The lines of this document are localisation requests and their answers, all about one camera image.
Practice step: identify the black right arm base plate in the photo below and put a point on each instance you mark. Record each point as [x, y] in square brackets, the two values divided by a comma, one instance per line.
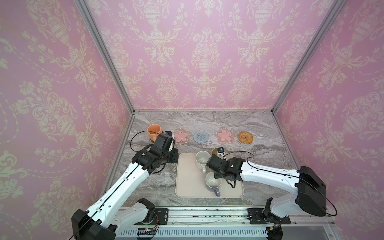
[256, 216]

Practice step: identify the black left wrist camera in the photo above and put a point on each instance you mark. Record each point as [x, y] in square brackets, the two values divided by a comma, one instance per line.
[164, 143]

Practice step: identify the yellow beige ceramic mug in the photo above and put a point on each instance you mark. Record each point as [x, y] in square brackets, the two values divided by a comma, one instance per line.
[215, 152]

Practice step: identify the blue round woven coaster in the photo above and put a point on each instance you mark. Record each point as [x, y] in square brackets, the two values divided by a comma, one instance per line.
[201, 137]

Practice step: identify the aluminium left corner post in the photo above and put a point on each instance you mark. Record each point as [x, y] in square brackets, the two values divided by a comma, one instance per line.
[101, 46]

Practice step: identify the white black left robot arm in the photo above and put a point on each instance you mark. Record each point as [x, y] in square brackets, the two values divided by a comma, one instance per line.
[104, 220]

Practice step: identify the aluminium front frame rail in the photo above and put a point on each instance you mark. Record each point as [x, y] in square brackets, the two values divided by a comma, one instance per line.
[229, 223]

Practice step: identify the white ceramic mug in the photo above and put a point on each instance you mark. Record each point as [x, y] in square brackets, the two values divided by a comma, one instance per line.
[202, 157]

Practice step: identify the woven rattan round coaster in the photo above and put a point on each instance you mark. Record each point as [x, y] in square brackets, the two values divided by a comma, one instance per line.
[245, 138]

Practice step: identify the aluminium corner post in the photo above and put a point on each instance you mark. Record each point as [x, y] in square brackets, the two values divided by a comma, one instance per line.
[101, 46]
[320, 33]

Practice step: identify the pink flower silicone coaster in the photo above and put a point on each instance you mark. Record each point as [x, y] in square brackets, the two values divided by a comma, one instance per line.
[182, 136]

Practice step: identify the beige silicone tray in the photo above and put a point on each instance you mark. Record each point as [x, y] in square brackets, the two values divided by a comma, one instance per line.
[190, 181]

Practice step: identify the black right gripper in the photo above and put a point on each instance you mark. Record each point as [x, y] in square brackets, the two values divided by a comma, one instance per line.
[212, 163]

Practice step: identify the orange ceramic mug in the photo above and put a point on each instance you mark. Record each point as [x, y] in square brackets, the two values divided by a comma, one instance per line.
[154, 130]

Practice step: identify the aluminium right corner post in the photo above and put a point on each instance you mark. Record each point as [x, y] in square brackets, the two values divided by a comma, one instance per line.
[320, 33]

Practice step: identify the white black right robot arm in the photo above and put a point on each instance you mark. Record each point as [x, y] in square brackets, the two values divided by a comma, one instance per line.
[306, 191]

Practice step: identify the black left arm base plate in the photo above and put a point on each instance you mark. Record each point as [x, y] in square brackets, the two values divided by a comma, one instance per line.
[160, 216]

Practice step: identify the white mug purple handle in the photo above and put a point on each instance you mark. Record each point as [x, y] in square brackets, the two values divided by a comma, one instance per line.
[213, 183]

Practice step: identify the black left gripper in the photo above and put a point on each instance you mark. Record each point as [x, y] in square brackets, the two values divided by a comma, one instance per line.
[175, 159]

